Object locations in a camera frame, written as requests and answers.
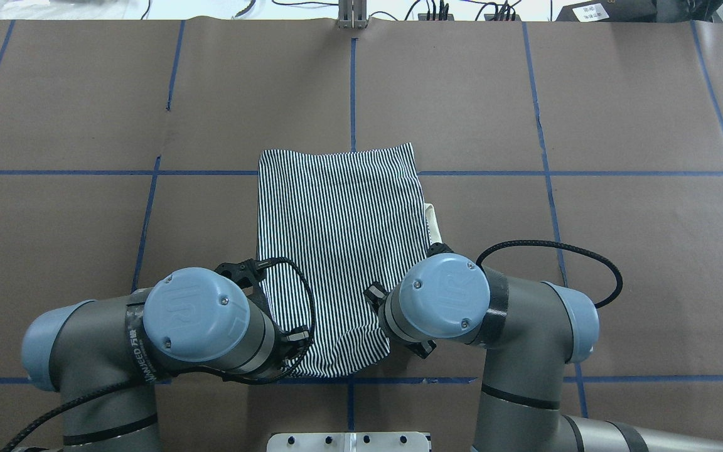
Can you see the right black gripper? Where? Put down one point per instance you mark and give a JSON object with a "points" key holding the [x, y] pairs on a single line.
{"points": [[375, 295]]}

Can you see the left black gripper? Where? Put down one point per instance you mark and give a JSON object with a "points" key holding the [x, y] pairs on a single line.
{"points": [[285, 336]]}

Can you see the navy white striped polo shirt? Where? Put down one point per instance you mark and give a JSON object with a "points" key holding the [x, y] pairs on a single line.
{"points": [[346, 220]]}

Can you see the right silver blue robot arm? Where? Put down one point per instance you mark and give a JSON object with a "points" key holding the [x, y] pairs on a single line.
{"points": [[530, 331]]}

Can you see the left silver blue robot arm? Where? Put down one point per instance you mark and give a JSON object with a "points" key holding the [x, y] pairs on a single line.
{"points": [[106, 356]]}

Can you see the black power strip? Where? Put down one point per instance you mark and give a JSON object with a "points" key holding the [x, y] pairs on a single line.
{"points": [[435, 11]]}

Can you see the black box with label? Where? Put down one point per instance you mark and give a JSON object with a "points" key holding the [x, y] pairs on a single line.
{"points": [[608, 11]]}

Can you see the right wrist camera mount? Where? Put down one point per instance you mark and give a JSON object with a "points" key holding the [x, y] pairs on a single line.
{"points": [[438, 248]]}

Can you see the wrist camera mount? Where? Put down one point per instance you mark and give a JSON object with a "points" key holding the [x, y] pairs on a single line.
{"points": [[242, 273], [438, 248]]}

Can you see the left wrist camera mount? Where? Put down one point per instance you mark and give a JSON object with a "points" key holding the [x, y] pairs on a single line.
{"points": [[242, 273]]}

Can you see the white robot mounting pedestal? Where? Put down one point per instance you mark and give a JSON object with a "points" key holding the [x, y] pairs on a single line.
{"points": [[351, 441]]}

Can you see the aluminium frame post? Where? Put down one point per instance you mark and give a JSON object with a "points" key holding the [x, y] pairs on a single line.
{"points": [[353, 14]]}

